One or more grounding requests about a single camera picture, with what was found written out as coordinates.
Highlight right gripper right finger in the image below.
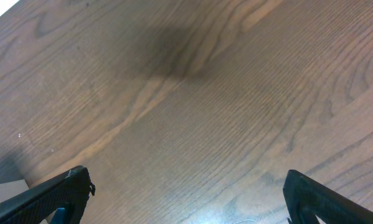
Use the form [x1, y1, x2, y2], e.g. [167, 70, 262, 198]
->
[283, 170, 373, 224]

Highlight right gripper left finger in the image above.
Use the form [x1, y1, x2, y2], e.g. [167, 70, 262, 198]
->
[0, 166, 95, 224]

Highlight white box pink interior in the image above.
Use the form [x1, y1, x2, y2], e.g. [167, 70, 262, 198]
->
[0, 179, 29, 203]

